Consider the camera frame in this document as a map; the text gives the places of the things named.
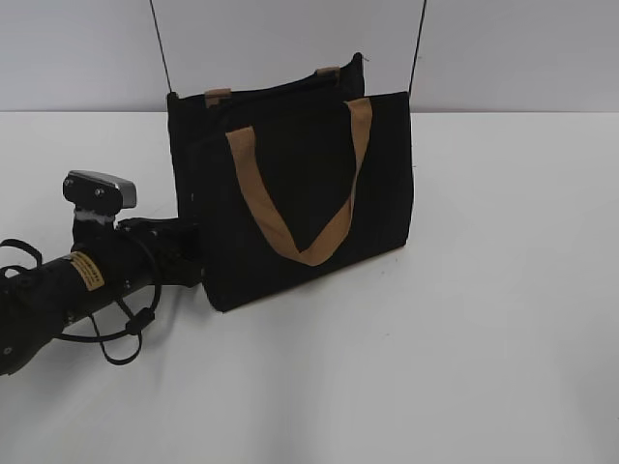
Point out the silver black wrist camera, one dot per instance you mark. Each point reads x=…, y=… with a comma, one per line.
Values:
x=100, y=193

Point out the black tote bag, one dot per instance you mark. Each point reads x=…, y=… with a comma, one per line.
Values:
x=291, y=183

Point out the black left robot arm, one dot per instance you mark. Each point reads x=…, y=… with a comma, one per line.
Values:
x=36, y=305

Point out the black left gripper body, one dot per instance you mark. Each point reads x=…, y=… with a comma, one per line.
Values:
x=136, y=253

